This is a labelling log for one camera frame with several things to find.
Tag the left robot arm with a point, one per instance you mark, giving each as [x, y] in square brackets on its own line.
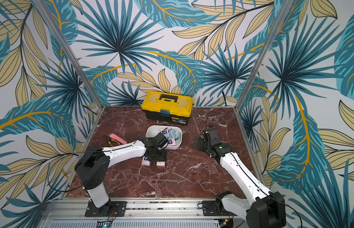
[93, 166]

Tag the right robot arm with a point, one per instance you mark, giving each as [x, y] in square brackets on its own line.
[261, 208]

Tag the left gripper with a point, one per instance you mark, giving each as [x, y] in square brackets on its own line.
[163, 157]

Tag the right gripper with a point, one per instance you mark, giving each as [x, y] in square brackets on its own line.
[202, 143]

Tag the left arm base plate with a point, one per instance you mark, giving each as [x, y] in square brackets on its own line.
[111, 208]

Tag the pink Tempo pack in box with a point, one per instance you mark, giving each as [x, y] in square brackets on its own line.
[165, 133]

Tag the blue elephant tissue pack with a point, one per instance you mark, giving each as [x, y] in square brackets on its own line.
[171, 133]

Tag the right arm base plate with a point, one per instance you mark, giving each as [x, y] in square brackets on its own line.
[213, 208]

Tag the yellow black toolbox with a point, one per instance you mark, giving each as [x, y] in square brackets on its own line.
[167, 107]

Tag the aluminium front rail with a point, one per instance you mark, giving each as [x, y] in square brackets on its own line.
[139, 213]

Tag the pink Tempo tissue pack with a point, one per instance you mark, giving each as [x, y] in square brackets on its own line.
[160, 164]
[171, 142]
[146, 163]

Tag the green white tissue pack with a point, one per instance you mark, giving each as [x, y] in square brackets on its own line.
[177, 135]

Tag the white plastic storage box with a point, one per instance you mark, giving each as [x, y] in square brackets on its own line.
[155, 129]

